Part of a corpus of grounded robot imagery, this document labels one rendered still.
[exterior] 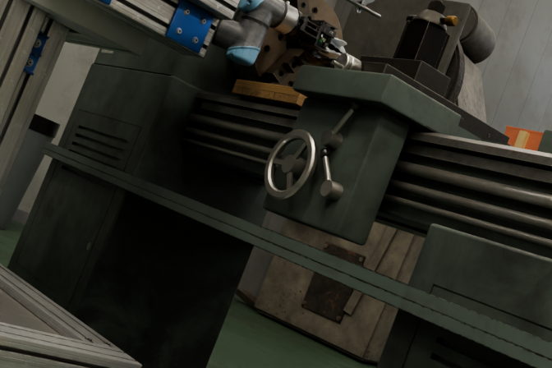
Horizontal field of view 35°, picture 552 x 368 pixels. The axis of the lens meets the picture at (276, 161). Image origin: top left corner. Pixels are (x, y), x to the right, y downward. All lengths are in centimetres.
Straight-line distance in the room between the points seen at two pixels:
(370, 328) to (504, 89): 418
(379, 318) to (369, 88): 383
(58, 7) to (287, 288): 426
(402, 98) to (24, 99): 78
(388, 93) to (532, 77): 776
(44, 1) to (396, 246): 400
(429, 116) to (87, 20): 71
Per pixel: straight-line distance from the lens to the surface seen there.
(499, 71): 893
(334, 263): 160
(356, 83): 174
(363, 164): 170
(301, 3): 244
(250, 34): 216
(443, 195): 167
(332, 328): 560
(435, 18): 198
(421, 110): 174
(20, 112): 188
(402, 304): 146
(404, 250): 544
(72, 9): 178
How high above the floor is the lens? 57
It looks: 4 degrees up
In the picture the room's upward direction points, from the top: 22 degrees clockwise
